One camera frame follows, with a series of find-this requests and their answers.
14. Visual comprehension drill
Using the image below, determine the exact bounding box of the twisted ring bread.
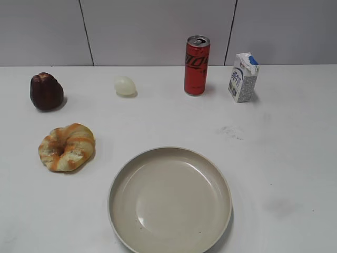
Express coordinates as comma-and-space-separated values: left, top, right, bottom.
38, 123, 95, 172

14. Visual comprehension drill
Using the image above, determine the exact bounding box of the white egg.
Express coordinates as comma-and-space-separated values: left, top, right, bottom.
114, 76, 136, 96

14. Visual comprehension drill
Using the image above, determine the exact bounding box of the white blue milk carton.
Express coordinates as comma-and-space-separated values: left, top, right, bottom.
228, 52, 260, 103

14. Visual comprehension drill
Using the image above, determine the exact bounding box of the red soda can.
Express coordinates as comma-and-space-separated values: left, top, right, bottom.
184, 35, 210, 96

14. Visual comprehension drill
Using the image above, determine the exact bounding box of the beige round plate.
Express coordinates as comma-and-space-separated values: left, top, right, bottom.
107, 147, 232, 252

